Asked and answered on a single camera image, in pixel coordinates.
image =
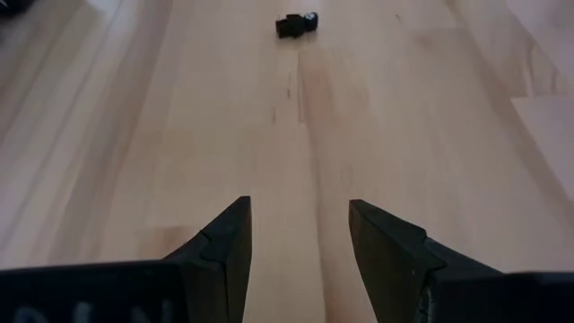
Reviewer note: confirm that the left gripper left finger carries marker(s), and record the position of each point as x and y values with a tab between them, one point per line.
224	269

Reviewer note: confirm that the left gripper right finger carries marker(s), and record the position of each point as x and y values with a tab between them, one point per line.
394	269

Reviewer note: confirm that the black game piece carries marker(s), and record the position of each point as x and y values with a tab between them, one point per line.
290	26
310	21

